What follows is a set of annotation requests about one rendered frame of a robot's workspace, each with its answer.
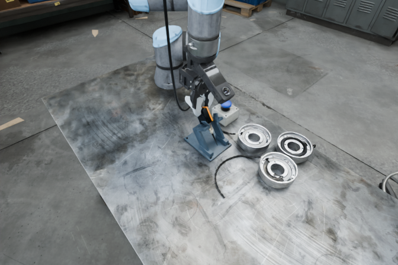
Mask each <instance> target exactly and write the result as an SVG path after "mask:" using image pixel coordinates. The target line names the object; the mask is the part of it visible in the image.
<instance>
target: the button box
mask: <svg viewBox="0 0 398 265"><path fill-rule="evenodd" d="M213 113H218V117H223V119H222V120H221V121H220V122H219V123H221V124H222V125H223V126H227V125H229V124H230V123H231V122H233V121H234V120H236V119H237V118H238V115H239V108H237V107H235V106H234V105H232V106H231V107H230V108H227V109H225V108H223V107H222V106H221V105H220V104H218V105H216V106H215V107H213V108H212V116H213Z"/></svg>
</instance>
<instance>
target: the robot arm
mask: <svg viewBox="0 0 398 265"><path fill-rule="evenodd" d="M129 4H130V6H131V8H132V9H133V10H135V11H144V12H149V11H164V9H163V0H129ZM166 4H167V11H188V26H187V30H188V31H182V29H181V27H179V26H176V25H169V38H170V45H171V56H172V67H173V73H174V81H175V88H176V89H178V88H181V87H184V88H186V89H187V90H190V89H191V90H192V92H191V93H190V96H186V97H185V101H186V103H187V104H188V105H189V106H190V107H191V108H192V110H193V113H194V114H195V115H196V116H197V117H198V116H200V115H201V109H202V107H201V104H202V103H203V100H204V102H205V106H208V107H210V106H211V104H212V102H213V99H214V98H215V99H216V101H217V102H218V103H219V104H223V103H225V102H227V101H228V100H230V99H231V98H233V97H234V95H235V93H234V91H233V89H232V88H231V87H230V85H229V84H228V82H227V81H226V79H225V78H224V77H223V75H222V74H221V72H220V71H219V69H218V68H217V66H216V65H215V64H214V62H213V60H215V59H216V57H217V55H218V52H219V46H220V26H221V20H222V11H223V5H224V0H166ZM153 46H154V51H155V59H156V71H155V76H154V79H155V84H156V85H157V86H158V87H160V88H162V89H173V85H172V78H171V70H170V65H169V55H168V45H167V39H166V28H165V27H162V28H160V29H158V30H156V31H155V32H154V34H153ZM183 61H187V63H186V64H184V62H183Z"/></svg>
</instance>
